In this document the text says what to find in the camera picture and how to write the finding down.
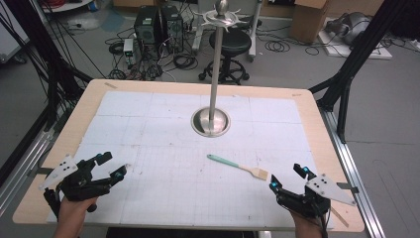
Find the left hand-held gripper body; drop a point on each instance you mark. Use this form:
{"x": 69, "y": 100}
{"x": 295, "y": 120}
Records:
{"x": 81, "y": 185}

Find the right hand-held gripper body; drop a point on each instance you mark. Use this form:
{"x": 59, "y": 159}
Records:
{"x": 313, "y": 198}

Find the person's left hand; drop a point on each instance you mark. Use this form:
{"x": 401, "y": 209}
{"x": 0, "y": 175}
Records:
{"x": 74, "y": 214}

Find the person's right hand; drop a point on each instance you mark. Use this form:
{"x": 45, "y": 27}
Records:
{"x": 307, "y": 228}

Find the thin wooden stick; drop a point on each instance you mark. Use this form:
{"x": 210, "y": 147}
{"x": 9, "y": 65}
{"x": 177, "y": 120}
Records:
{"x": 340, "y": 217}

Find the black table clamp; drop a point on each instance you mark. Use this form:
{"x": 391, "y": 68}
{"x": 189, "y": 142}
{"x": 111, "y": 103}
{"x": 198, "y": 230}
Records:
{"x": 350, "y": 187}
{"x": 41, "y": 171}

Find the white grid mat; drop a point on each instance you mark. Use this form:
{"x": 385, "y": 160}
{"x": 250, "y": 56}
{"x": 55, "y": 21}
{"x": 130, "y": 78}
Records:
{"x": 185, "y": 185}

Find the small silver power box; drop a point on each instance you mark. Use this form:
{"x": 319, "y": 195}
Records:
{"x": 128, "y": 49}

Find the metal utensil stand with hooks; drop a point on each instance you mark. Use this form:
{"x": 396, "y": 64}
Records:
{"x": 215, "y": 82}

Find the white flat board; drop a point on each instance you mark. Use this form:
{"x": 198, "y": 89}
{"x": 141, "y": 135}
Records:
{"x": 369, "y": 53}

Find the black computer tower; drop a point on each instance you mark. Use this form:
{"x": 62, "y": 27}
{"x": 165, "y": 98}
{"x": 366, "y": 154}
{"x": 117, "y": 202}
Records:
{"x": 147, "y": 26}
{"x": 172, "y": 28}

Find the black round stool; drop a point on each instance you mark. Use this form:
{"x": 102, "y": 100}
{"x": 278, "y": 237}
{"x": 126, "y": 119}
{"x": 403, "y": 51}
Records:
{"x": 229, "y": 43}

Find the cardboard box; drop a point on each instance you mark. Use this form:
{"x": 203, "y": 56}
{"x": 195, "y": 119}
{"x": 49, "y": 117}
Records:
{"x": 308, "y": 20}

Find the grey bag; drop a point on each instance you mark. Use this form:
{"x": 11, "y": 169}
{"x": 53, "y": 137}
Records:
{"x": 350, "y": 26}

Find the aluminium rail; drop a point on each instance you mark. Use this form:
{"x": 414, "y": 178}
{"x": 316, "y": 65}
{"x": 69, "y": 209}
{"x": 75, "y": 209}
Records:
{"x": 353, "y": 172}
{"x": 23, "y": 165}

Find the black metal frame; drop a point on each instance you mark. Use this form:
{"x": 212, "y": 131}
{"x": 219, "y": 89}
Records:
{"x": 350, "y": 66}
{"x": 49, "y": 66}

